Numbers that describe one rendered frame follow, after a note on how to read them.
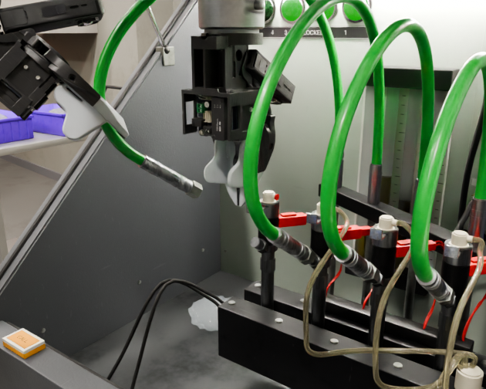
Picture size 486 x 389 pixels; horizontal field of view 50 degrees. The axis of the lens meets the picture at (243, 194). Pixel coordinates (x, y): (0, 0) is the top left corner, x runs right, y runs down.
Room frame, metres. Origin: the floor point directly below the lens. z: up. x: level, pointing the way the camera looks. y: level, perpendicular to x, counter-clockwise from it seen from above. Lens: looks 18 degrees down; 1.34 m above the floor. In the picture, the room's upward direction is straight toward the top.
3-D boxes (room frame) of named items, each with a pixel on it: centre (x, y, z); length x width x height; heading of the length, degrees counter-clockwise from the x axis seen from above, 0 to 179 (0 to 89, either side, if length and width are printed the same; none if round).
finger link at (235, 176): (0.61, 0.00, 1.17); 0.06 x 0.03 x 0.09; 144
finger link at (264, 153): (0.62, -0.02, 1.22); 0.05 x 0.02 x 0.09; 54
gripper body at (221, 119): (0.61, 0.02, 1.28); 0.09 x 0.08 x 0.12; 144
